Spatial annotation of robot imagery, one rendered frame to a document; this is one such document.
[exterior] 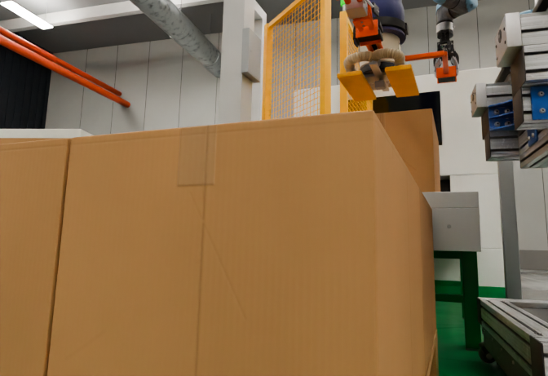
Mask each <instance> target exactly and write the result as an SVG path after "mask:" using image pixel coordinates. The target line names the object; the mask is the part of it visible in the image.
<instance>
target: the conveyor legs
mask: <svg viewBox="0 0 548 376"><path fill-rule="evenodd" d="M434 259H460V274H461V281H443V280H435V285H448V286H461V292H462V294H435V301H440V302H453V303H462V319H464V323H465V340H466V350H468V351H477V352H478V351H479V349H480V346H479V343H481V326H480V323H479V322H478V313H477V298H478V297H479V280H478V264H477V252H474V251H442V250H434Z"/></svg>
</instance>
